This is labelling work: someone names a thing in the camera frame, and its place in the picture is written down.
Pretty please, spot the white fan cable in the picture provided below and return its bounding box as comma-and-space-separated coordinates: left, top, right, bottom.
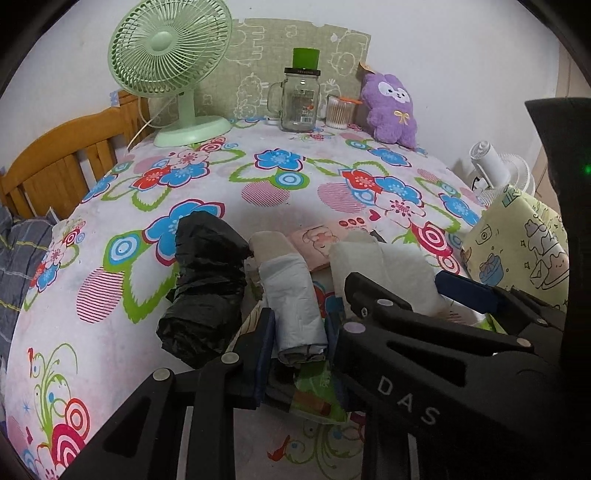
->
126, 96, 160, 151

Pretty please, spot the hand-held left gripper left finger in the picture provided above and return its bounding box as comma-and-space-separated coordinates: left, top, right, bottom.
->
60, 307, 278, 480

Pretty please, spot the white fan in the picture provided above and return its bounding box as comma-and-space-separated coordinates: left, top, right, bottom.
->
468, 141, 536, 206

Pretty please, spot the yellow cartoon fabric storage bin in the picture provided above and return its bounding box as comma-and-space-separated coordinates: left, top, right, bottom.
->
462, 185, 571, 315

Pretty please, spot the purple plush bunny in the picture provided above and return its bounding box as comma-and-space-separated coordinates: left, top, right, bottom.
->
360, 73, 419, 149

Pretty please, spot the pink wet wipes packet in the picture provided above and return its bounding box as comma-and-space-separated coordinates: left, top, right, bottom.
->
288, 220, 370, 273

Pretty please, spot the glass jar mug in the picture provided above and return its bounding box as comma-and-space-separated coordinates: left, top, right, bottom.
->
268, 67, 322, 134

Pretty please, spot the green packet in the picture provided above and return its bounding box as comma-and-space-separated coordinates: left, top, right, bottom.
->
293, 362, 349, 423

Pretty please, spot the green cartoon printed board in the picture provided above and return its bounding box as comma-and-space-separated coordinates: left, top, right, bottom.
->
194, 17, 374, 125

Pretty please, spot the white plastic bag roll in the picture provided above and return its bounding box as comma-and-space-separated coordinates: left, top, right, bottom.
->
329, 231, 446, 319

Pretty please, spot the grey garbage bag roll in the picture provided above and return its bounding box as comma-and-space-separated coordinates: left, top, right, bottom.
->
249, 230, 329, 367

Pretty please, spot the black garbage bag roll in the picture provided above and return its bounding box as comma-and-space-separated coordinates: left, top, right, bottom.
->
156, 215, 252, 370

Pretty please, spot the grey plaid bedding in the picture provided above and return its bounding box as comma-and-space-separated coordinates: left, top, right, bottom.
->
0, 205, 58, 365

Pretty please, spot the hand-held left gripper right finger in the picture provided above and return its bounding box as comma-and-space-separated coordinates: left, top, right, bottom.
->
323, 313, 419, 480

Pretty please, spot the green desk fan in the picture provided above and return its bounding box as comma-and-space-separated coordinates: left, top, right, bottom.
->
107, 0, 234, 148

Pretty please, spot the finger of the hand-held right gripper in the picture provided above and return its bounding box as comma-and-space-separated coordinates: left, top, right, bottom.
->
341, 271, 537, 480
435, 269, 568, 341

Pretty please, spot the cotton swab container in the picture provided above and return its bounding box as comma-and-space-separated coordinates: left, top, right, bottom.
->
325, 93, 363, 129

